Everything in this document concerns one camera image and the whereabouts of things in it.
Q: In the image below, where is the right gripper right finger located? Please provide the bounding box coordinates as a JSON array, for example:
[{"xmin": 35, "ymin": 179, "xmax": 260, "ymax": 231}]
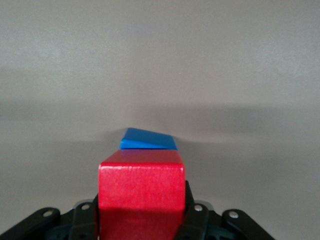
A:
[{"xmin": 174, "ymin": 180, "xmax": 276, "ymax": 240}]

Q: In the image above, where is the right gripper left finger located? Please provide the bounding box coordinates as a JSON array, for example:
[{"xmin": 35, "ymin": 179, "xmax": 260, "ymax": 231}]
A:
[{"xmin": 0, "ymin": 193, "xmax": 100, "ymax": 240}]

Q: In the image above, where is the red wooden block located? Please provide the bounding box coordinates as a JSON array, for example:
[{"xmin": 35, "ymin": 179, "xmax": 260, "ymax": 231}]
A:
[{"xmin": 98, "ymin": 149, "xmax": 186, "ymax": 240}]

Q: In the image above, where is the blue wooden block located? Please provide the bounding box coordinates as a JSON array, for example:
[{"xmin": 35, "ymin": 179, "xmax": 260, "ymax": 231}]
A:
[{"xmin": 119, "ymin": 127, "xmax": 179, "ymax": 151}]

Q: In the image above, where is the brown table cover sheet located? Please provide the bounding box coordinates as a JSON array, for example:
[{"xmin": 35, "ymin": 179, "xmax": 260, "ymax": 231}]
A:
[{"xmin": 0, "ymin": 0, "xmax": 320, "ymax": 240}]

